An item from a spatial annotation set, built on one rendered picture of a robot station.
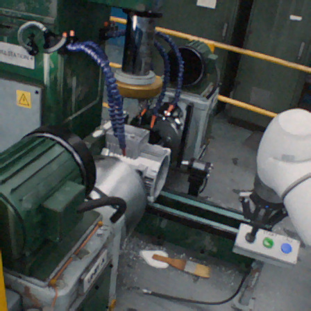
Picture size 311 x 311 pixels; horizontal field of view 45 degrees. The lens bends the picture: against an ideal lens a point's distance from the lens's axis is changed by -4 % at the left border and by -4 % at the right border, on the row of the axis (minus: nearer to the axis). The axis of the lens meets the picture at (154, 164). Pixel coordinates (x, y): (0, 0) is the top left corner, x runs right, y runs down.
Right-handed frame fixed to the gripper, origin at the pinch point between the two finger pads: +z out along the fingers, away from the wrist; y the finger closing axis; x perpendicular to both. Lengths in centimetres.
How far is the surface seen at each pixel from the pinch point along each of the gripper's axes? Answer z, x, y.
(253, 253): 9.7, 3.5, -2.0
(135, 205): 3.7, 3.1, 32.3
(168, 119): 24, -44, 40
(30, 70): -13, -20, 75
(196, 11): 170, -316, 107
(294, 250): 8.1, -0.4, -12.3
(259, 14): 155, -310, 37
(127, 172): 1.1, -4.4, 37.5
